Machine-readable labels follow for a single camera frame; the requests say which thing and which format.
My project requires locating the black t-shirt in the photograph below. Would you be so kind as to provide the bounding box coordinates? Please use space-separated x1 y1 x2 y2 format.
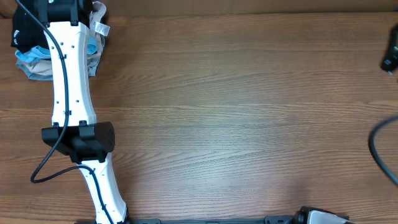
11 6 49 54

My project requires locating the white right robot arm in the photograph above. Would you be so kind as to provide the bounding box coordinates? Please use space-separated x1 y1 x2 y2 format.
291 25 397 224

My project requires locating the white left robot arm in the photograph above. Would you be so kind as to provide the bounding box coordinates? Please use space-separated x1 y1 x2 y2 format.
34 1 129 223

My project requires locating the beige garment with tag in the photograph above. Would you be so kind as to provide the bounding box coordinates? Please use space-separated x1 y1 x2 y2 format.
15 1 110 80

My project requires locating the light blue printed t-shirt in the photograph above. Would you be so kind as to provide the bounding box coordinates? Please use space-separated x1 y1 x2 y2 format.
15 35 104 63

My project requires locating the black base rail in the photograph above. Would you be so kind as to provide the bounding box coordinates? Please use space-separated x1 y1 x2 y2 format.
127 215 304 224

